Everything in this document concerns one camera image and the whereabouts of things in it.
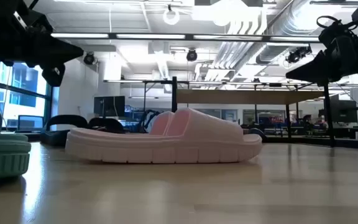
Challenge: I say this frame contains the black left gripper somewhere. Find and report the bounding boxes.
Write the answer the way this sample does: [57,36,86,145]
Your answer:
[0,26,85,68]

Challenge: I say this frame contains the wooden shelf with black posts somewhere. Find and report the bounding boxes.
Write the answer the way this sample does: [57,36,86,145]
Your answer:
[171,76,336,147]

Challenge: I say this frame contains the dark computer monitor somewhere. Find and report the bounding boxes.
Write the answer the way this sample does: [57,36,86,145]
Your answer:
[318,99,358,124]

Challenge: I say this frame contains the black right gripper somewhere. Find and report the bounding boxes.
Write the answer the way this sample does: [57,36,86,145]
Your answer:
[285,21,358,86]

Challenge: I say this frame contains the open laptop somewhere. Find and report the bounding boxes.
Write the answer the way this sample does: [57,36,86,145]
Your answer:
[17,114,45,131]

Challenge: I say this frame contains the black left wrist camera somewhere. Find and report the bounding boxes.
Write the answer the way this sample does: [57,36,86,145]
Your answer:
[41,63,66,88]

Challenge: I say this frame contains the black ceiling camera cluster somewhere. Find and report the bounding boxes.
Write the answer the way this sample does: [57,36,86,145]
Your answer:
[286,46,313,65]

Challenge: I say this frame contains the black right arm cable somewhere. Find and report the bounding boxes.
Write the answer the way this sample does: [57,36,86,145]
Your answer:
[316,15,343,31]

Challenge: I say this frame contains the green rubber slide sandal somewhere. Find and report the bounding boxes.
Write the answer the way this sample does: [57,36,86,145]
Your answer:
[0,98,32,180]

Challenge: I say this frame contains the white ring lamp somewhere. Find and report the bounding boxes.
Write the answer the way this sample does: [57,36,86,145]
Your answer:
[162,7,180,26]

